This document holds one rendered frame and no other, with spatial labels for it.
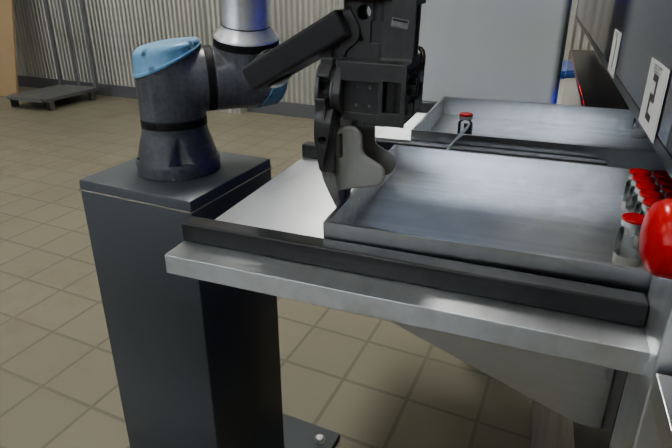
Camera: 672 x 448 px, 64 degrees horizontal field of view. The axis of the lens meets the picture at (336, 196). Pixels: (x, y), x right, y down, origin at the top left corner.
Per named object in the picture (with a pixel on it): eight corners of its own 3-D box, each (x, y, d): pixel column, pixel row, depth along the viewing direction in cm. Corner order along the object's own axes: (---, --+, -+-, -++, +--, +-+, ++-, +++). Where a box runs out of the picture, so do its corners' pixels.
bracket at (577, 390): (598, 407, 52) (625, 292, 47) (600, 429, 49) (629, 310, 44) (282, 332, 63) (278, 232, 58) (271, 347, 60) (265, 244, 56)
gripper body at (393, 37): (401, 137, 45) (411, -18, 40) (307, 126, 47) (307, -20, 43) (421, 117, 51) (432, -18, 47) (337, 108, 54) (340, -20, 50)
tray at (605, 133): (643, 131, 90) (647, 110, 89) (673, 181, 68) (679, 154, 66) (441, 114, 101) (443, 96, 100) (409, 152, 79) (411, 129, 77)
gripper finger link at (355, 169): (378, 229, 49) (383, 132, 46) (318, 218, 51) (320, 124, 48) (387, 216, 52) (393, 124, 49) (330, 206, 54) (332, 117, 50)
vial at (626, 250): (636, 260, 48) (648, 213, 46) (640, 272, 46) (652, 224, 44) (609, 256, 49) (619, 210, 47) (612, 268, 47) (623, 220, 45)
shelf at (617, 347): (636, 135, 95) (639, 124, 94) (783, 406, 34) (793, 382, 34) (378, 113, 111) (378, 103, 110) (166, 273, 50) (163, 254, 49)
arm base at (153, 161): (119, 174, 97) (110, 120, 93) (174, 151, 110) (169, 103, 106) (185, 186, 91) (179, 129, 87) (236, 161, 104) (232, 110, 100)
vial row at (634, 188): (641, 208, 59) (650, 169, 57) (676, 290, 43) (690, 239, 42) (619, 205, 60) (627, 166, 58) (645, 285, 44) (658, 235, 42)
